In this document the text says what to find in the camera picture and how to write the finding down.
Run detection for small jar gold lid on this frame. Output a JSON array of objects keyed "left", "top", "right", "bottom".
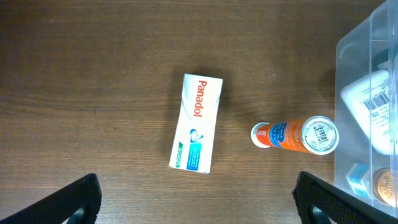
[{"left": 346, "top": 162, "right": 398, "bottom": 208}]

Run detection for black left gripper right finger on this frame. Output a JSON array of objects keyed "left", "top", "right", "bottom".
[{"left": 292, "top": 171, "right": 397, "bottom": 224}]

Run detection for orange tablet tube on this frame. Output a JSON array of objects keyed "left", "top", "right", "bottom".
[{"left": 251, "top": 116, "right": 340, "bottom": 156}]

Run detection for clear plastic container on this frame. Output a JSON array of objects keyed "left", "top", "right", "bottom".
[{"left": 335, "top": 1, "right": 397, "bottom": 217}]

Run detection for white squeeze bottle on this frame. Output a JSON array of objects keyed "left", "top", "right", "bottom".
[{"left": 340, "top": 70, "right": 393, "bottom": 155}]

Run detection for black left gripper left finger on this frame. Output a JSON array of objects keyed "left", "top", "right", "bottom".
[{"left": 1, "top": 173, "right": 102, "bottom": 224}]

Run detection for white Panadol box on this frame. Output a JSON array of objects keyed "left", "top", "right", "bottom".
[{"left": 169, "top": 74, "right": 223, "bottom": 174}]

